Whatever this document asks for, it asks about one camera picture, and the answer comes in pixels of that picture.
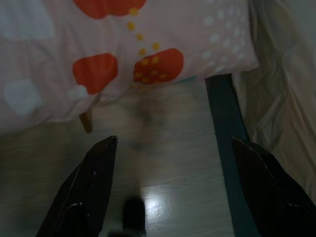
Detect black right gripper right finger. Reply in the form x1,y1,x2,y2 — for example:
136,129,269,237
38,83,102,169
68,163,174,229
231,137,316,237

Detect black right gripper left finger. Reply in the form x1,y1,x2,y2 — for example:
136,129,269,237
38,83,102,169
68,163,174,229
36,135,118,237

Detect pink orange patterned pillow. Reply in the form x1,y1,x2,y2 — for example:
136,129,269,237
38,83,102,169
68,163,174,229
0,0,260,135

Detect wooden chair leg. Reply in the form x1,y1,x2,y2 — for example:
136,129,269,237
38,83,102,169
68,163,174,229
78,95,102,133

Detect cream bed mattress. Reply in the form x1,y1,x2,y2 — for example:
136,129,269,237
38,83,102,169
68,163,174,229
232,0,316,196

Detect blue upholstered bed frame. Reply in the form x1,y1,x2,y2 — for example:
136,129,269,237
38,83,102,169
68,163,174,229
205,73,262,237

